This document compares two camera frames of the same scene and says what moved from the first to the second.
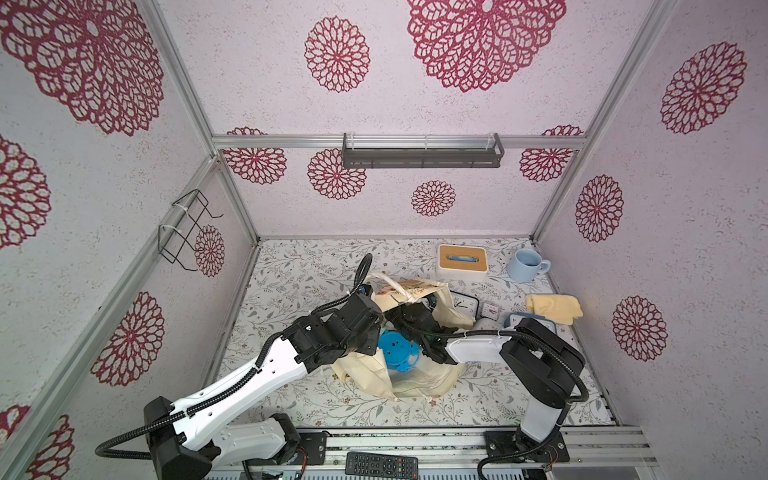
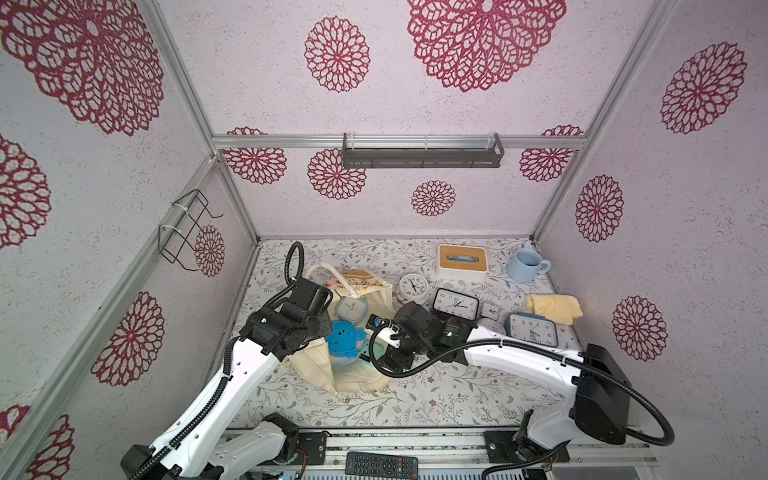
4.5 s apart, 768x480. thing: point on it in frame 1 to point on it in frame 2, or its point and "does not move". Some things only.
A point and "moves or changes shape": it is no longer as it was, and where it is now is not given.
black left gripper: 371,347 to 325,322
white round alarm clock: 487,324 does not move
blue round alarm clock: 398,352 moves or changes shape
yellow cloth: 557,308 does not move
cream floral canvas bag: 433,378 moves or changes shape
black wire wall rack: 180,236 does not move
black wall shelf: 417,157 does not move
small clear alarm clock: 490,310 does not move
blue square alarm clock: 512,320 does not move
